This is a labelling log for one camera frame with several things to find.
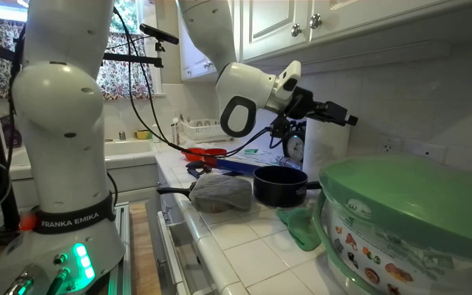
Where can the black camera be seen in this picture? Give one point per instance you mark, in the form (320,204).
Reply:
(160,32)

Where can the grey quilted pot holder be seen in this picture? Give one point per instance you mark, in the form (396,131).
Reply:
(222,191)

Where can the yellow sponge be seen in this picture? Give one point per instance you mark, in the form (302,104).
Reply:
(143,132)

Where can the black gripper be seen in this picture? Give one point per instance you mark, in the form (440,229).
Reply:
(302,103)

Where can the white upper cabinets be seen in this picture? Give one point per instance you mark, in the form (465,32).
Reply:
(302,18)

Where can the white dish rack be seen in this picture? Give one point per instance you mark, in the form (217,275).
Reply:
(201,131)

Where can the red framed grater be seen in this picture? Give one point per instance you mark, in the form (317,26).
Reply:
(206,154)

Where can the blue foil box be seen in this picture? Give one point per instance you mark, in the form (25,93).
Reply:
(242,165)

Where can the black cooking pot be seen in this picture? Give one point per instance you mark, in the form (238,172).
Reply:
(279,185)

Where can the plastic container with green lid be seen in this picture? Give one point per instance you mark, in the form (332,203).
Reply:
(410,229)

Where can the metal cabinet knob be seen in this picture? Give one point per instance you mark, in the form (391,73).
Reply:
(315,21)
(296,29)

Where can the green cloth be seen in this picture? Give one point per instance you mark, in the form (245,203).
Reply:
(302,226)

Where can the aluminium profile frame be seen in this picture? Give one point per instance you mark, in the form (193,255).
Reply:
(122,245)

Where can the white sink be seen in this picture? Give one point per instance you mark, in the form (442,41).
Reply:
(129,147)

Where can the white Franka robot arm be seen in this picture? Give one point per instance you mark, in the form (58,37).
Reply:
(65,136)

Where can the white paper towel roll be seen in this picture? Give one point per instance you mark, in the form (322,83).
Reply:
(327,145)

